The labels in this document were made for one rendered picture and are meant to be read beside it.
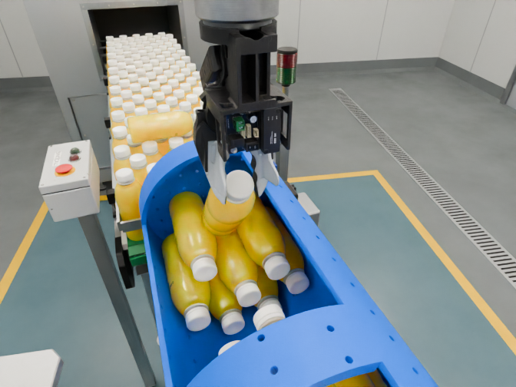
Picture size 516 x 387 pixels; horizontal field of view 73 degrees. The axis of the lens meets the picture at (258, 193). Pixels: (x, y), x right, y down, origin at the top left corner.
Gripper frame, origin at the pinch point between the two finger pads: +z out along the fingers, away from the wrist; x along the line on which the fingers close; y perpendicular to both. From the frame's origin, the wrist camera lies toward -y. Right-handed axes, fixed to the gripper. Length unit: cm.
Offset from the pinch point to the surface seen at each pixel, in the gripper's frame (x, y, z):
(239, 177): 0.2, -0.4, -1.3
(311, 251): 6.1, 9.3, 4.9
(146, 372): -29, -47, 114
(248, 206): 1.2, -0.2, 3.5
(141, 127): -10, -51, 13
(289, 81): 36, -63, 10
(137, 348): -29, -46, 97
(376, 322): 8.5, 19.7, 6.3
